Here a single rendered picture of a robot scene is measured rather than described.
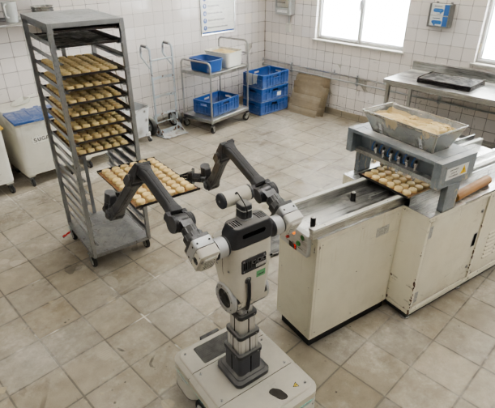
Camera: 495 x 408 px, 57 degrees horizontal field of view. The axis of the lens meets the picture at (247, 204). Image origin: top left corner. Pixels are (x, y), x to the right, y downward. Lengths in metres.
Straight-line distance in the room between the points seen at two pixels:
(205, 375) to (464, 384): 1.51
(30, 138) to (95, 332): 2.49
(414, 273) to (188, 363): 1.49
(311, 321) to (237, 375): 0.63
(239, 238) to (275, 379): 0.92
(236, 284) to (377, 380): 1.25
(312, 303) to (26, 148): 3.45
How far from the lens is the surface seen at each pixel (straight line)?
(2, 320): 3.59
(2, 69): 5.60
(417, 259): 3.01
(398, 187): 2.95
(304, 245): 2.54
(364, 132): 3.03
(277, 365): 2.58
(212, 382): 2.51
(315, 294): 2.72
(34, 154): 5.18
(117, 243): 3.79
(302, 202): 2.72
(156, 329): 3.18
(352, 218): 2.62
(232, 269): 1.96
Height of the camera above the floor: 2.20
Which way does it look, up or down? 29 degrees down
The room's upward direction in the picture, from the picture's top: straight up
